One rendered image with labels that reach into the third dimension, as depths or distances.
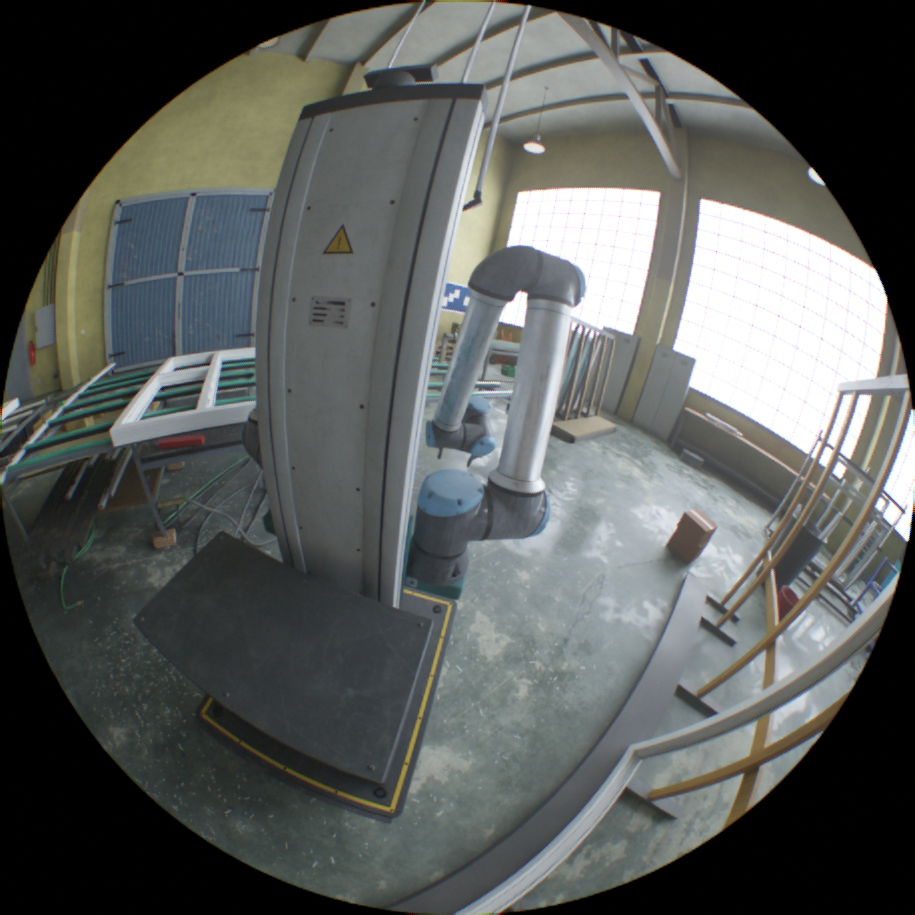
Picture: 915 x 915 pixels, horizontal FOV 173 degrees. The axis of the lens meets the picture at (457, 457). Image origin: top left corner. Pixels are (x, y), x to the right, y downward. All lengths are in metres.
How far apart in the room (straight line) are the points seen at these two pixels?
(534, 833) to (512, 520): 1.23
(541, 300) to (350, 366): 0.44
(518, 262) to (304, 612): 0.82
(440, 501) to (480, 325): 0.41
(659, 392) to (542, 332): 6.52
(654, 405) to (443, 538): 6.70
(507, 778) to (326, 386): 1.45
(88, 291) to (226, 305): 3.83
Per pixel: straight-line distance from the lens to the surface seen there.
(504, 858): 1.42
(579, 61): 8.80
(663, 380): 7.14
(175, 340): 7.99
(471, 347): 0.76
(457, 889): 1.42
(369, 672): 0.56
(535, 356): 0.69
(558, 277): 0.73
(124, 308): 8.34
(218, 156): 8.68
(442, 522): 0.69
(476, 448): 0.99
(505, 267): 0.68
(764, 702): 1.24
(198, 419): 1.36
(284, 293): 0.57
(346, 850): 1.41
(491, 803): 1.43
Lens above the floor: 1.37
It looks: 27 degrees down
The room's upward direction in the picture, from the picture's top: 12 degrees clockwise
